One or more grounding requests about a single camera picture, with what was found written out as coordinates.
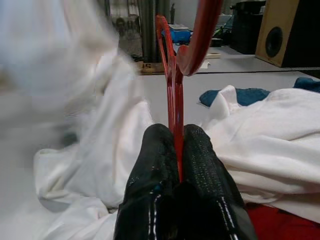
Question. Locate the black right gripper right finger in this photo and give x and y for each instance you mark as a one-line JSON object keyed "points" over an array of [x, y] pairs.
{"points": [[207, 187]]}

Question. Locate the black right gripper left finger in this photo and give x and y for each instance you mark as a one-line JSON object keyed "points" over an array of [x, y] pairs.
{"points": [[152, 175]]}

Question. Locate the white shirt black print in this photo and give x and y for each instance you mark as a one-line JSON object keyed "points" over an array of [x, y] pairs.
{"points": [[100, 150]]}

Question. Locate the red plastic hanger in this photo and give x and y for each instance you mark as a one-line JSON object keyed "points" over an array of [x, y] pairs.
{"points": [[178, 112]]}

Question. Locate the red t-shirt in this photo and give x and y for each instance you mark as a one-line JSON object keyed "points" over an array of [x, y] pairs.
{"points": [[287, 222]]}

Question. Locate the blue denim jeans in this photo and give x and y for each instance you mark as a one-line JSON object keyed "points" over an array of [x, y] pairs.
{"points": [[250, 96]]}

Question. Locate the brown cardboard box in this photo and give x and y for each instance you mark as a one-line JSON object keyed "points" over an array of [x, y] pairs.
{"points": [[150, 67]]}

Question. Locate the large white table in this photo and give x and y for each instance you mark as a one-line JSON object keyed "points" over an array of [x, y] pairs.
{"points": [[212, 80]]}

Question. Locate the small white card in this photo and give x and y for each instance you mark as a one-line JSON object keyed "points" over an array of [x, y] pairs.
{"points": [[203, 65]]}

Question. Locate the white work table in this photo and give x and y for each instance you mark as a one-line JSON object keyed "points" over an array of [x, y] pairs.
{"points": [[237, 62]]}

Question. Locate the blue plastic box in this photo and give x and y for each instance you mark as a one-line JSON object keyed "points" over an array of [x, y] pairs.
{"points": [[180, 35]]}

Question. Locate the wood and black loudspeaker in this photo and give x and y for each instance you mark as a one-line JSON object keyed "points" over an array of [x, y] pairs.
{"points": [[275, 37]]}

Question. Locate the black desktop box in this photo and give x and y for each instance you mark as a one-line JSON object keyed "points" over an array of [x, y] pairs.
{"points": [[246, 27]]}

